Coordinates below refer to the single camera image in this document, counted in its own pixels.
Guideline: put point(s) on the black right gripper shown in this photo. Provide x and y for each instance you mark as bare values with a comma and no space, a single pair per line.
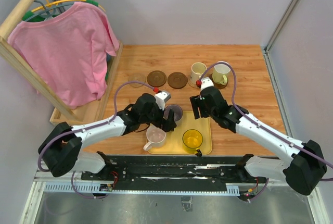
196,102

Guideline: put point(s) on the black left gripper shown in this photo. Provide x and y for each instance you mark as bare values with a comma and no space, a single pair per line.
169,124

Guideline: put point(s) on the purple glass mug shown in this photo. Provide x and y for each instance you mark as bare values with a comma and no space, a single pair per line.
178,112

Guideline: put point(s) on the pink ceramic mug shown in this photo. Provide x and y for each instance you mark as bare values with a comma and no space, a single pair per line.
155,138

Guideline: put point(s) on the woven rattan coaster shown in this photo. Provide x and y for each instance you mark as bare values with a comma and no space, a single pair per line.
137,80
193,85

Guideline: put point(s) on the brown ceramic coaster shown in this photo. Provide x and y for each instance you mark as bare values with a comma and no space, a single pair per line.
218,85
177,80
156,78

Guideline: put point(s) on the cream ceramic mug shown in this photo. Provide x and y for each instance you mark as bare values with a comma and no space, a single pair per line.
197,70

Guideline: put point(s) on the white green-handled mug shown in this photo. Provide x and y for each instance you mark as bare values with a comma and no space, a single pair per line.
220,74

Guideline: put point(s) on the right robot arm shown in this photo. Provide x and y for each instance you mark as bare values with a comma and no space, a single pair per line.
238,120

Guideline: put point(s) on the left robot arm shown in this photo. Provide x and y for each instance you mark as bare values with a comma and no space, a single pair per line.
62,149

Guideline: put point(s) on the yellow plastic tray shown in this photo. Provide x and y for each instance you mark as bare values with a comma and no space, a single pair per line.
173,144

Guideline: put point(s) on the yellow glass mug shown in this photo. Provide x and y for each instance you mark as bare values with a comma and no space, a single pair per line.
192,141

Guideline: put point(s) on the wooden clothes rack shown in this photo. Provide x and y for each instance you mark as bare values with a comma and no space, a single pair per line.
93,111

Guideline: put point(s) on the teal garment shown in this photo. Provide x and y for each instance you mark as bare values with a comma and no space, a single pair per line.
109,58

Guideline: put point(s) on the pink t-shirt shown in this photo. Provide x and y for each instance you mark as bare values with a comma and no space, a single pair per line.
69,52

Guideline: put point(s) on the grey-blue clothes hanger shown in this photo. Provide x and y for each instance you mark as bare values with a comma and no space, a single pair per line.
46,12

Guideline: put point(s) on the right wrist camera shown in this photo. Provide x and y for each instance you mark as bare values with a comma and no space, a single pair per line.
204,83

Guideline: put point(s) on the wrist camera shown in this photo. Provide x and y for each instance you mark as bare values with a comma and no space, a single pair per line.
161,99
204,83

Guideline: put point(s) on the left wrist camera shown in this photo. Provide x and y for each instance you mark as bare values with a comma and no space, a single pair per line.
161,99

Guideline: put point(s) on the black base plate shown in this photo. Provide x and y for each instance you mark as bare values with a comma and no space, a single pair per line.
183,177

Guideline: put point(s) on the aluminium corner post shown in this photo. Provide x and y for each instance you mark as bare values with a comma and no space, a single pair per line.
280,26

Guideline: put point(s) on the grey slotted cable duct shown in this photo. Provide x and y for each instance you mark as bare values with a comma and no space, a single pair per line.
102,188

